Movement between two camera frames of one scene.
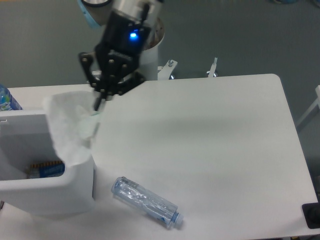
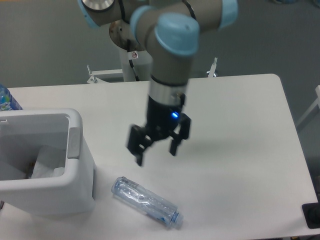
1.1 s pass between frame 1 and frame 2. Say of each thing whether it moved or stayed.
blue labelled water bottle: stayed
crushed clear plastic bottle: stayed
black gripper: moved
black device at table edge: stayed
